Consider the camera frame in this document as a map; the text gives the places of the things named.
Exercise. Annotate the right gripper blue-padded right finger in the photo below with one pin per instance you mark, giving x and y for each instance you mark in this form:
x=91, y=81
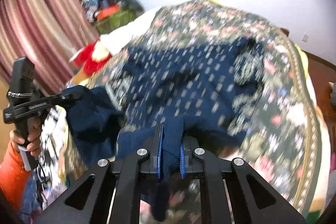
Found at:
x=187, y=147

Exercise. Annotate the white wall socket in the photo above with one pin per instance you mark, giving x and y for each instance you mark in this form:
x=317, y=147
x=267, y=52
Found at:
x=305, y=38

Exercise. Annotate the striped maroon curtain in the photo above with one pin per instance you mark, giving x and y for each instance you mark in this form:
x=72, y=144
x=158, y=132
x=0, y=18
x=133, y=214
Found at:
x=49, y=33

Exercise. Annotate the person's left hand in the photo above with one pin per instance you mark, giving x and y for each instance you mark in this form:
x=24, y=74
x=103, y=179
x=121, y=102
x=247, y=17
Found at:
x=34, y=142

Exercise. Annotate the white folded cloth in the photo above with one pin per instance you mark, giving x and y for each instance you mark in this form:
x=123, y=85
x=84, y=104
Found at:
x=117, y=39

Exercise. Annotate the red plush toy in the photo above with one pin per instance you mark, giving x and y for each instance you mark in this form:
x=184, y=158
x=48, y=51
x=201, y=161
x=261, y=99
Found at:
x=91, y=58

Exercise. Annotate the orange box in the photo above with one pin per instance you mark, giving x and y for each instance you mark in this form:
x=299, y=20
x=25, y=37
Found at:
x=104, y=13

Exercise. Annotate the green bag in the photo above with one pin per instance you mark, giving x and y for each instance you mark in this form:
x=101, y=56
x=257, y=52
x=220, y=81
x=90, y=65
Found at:
x=115, y=21

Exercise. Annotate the navy blue patterned garment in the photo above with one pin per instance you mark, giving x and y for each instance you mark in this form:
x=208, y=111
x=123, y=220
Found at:
x=206, y=91

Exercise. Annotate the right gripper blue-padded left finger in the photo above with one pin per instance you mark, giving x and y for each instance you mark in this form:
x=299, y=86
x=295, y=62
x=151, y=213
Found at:
x=156, y=152

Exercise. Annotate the grey pillow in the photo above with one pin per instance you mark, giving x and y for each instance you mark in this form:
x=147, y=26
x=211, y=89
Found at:
x=134, y=5

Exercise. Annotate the green floral bedspread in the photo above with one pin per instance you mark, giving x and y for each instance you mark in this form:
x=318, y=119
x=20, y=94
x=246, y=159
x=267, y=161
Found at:
x=174, y=25

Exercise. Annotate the pile of small clutter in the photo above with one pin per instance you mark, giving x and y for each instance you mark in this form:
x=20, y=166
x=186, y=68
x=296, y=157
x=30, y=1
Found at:
x=93, y=7

